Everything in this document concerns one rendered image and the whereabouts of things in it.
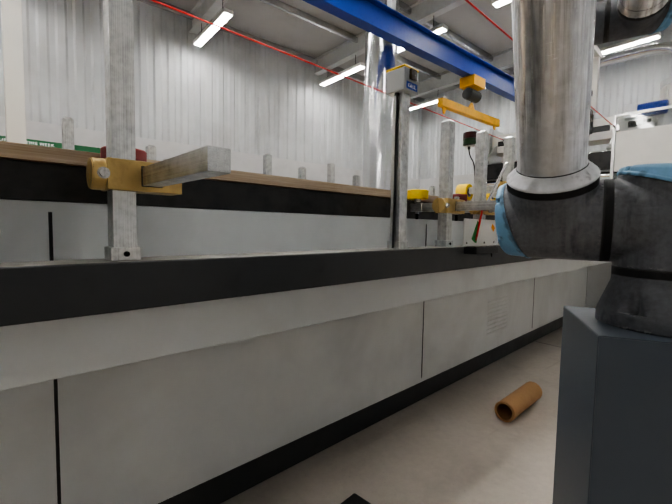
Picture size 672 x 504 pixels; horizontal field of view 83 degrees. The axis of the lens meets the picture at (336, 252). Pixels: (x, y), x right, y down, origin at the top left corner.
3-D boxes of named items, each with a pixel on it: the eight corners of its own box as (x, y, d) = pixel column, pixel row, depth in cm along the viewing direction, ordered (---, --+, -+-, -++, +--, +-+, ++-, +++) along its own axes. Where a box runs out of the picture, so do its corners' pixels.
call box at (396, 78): (418, 97, 110) (419, 70, 110) (404, 91, 106) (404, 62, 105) (399, 103, 115) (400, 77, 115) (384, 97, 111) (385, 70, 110)
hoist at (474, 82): (484, 109, 612) (485, 79, 609) (473, 105, 590) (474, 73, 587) (469, 113, 632) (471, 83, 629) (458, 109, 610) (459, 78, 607)
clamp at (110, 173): (183, 194, 66) (183, 165, 66) (93, 188, 57) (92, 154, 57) (170, 196, 71) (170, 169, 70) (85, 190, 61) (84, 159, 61)
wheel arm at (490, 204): (535, 212, 114) (535, 197, 114) (530, 211, 112) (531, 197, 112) (415, 214, 146) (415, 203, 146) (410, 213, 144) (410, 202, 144)
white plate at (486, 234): (496, 244, 153) (497, 220, 152) (464, 246, 135) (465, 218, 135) (494, 244, 153) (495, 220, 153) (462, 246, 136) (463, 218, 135)
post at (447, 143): (450, 260, 131) (455, 119, 128) (445, 260, 129) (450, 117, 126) (441, 259, 134) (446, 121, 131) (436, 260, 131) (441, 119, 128)
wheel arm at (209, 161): (232, 180, 46) (232, 145, 46) (205, 178, 44) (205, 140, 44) (131, 197, 78) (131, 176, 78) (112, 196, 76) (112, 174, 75)
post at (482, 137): (483, 255, 148) (489, 130, 145) (479, 255, 146) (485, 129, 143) (475, 254, 151) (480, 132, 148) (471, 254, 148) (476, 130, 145)
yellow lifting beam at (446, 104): (499, 131, 663) (500, 113, 661) (442, 111, 555) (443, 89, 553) (494, 132, 670) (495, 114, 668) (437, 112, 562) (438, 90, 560)
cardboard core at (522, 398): (542, 384, 167) (515, 405, 146) (541, 402, 167) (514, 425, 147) (523, 379, 173) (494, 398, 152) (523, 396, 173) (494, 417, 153)
